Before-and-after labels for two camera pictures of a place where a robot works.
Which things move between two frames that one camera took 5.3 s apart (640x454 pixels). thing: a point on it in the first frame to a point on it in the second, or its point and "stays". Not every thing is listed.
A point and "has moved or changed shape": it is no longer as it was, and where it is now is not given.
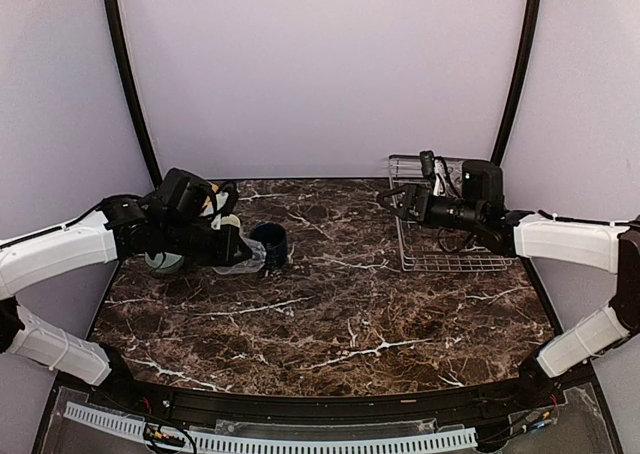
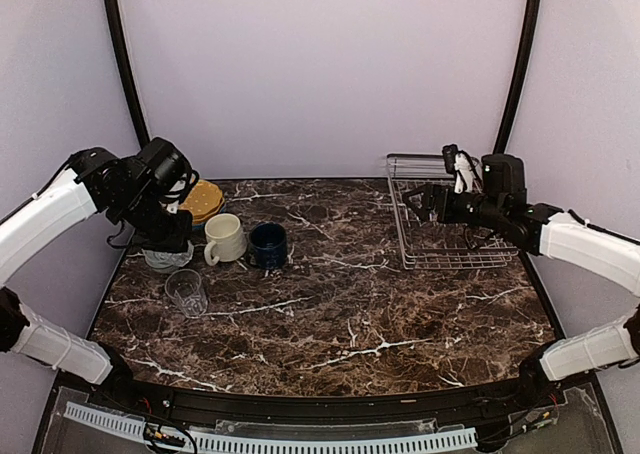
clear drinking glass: x=251 y=265 to x=184 y=288
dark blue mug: x=254 y=263 to x=267 y=245
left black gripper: x=225 y=255 to x=177 y=241
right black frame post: x=530 y=22 stays
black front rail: x=442 y=405 stays
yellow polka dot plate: x=208 y=208 has moved or changed shape
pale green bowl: x=164 y=261 stays
